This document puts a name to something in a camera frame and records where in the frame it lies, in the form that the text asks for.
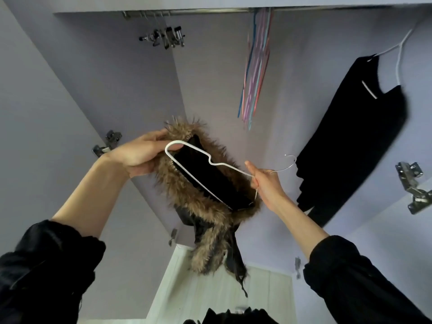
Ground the person's left hand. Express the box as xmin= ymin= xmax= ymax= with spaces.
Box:
xmin=107 ymin=130 xmax=185 ymax=178

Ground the person's right hand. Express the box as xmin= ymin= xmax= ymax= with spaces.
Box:
xmin=244 ymin=160 xmax=291 ymax=213

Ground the white wire hanger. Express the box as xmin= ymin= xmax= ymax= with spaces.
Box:
xmin=165 ymin=139 xmax=298 ymax=211
xmin=361 ymin=23 xmax=423 ymax=100

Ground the black fur-trimmed jacket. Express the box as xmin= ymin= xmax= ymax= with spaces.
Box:
xmin=154 ymin=118 xmax=263 ymax=297

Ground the light grey wardrobe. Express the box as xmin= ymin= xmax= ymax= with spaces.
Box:
xmin=0 ymin=0 xmax=432 ymax=324

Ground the grey wardrobe shelf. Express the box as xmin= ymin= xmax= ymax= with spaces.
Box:
xmin=54 ymin=0 xmax=432 ymax=14

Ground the cluster of metal clips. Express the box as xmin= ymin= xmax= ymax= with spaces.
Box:
xmin=138 ymin=25 xmax=186 ymax=50

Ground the bunch of pastel hangers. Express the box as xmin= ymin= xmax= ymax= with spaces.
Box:
xmin=238 ymin=8 xmax=272 ymax=129

